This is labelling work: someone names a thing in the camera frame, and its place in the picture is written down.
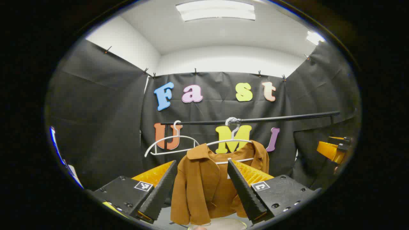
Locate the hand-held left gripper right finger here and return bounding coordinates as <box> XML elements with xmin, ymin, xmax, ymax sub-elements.
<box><xmin>227</xmin><ymin>158</ymin><xmax>322</xmax><ymax>225</ymax></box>

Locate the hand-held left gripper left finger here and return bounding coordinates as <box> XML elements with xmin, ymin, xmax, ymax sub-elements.
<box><xmin>91</xmin><ymin>160</ymin><xmax>178</xmax><ymax>224</ymax></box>

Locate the brown jacket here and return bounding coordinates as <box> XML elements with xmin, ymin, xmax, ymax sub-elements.
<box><xmin>170</xmin><ymin>141</ymin><xmax>270</xmax><ymax>226</ymax></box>

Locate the white plastic hanger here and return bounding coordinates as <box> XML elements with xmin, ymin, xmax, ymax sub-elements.
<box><xmin>144</xmin><ymin>120</ymin><xmax>200</xmax><ymax>157</ymax></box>

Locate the white hanger with taped hook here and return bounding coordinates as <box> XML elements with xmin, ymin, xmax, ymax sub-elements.
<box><xmin>189</xmin><ymin>117</ymin><xmax>256</xmax><ymax>165</ymax></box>

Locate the black backdrop cloth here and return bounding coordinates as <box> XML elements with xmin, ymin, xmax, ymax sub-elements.
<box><xmin>46</xmin><ymin>39</ymin><xmax>361</xmax><ymax>191</ymax></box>

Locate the small ceiling light panel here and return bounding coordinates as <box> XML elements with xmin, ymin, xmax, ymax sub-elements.
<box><xmin>306</xmin><ymin>31</ymin><xmax>325</xmax><ymax>45</ymax></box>

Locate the black clothes rail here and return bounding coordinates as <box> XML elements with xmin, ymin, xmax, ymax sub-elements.
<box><xmin>160</xmin><ymin>111</ymin><xmax>341</xmax><ymax>126</ymax></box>

